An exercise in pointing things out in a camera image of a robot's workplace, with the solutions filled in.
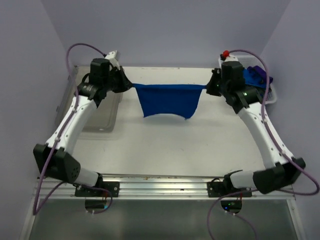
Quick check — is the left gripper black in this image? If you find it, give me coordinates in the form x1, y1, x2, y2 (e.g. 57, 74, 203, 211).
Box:
103, 66, 133, 94

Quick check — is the blue towel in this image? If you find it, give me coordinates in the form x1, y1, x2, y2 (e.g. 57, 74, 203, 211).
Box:
243, 69, 265, 88
133, 83, 205, 120

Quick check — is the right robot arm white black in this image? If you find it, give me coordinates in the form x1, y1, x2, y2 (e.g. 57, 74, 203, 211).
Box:
206, 60, 306, 197

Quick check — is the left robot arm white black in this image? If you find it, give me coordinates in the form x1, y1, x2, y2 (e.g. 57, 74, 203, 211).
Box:
33, 55, 133, 197

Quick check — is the blue towel in basket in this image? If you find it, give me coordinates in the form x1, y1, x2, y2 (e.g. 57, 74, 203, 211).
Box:
243, 69, 265, 88

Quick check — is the clear plastic bin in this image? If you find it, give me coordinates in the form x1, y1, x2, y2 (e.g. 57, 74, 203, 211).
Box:
54, 80, 123, 133

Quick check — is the white plastic basket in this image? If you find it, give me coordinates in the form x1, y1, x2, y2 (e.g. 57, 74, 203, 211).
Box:
218, 54, 278, 106

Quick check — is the purple towel in basket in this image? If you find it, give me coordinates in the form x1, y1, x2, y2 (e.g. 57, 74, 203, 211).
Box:
247, 65, 267, 89

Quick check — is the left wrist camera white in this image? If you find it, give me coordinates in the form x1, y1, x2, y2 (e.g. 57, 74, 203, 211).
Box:
104, 50, 120, 69

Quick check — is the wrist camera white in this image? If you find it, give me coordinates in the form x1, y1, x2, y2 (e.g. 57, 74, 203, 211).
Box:
218, 50, 239, 63
104, 50, 120, 69

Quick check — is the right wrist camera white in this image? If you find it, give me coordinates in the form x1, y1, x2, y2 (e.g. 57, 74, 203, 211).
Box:
218, 50, 239, 63

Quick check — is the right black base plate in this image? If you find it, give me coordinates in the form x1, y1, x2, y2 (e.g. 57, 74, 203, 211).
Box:
206, 178, 252, 198

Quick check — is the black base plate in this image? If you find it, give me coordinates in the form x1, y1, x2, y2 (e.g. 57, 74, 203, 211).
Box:
206, 178, 252, 198
74, 181, 120, 198

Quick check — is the aluminium rail frame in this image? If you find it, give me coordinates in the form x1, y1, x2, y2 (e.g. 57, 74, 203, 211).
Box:
31, 147, 297, 201

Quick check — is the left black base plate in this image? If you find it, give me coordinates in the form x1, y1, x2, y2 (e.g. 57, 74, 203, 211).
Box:
74, 181, 120, 198

